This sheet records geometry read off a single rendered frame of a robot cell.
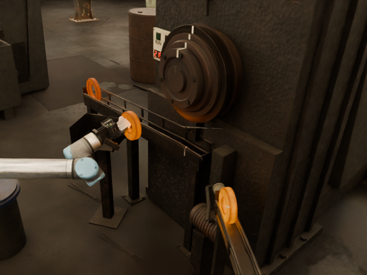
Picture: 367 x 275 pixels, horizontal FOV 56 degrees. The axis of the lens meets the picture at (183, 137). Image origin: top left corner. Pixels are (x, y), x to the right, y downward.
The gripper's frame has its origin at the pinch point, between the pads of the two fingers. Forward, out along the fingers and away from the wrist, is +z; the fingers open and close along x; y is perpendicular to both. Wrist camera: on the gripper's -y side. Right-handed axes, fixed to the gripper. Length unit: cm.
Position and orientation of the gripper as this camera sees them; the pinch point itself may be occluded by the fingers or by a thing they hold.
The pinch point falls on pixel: (130, 122)
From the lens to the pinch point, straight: 182.0
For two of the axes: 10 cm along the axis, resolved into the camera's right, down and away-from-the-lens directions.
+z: 7.4, -5.2, 4.3
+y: -1.6, -7.5, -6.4
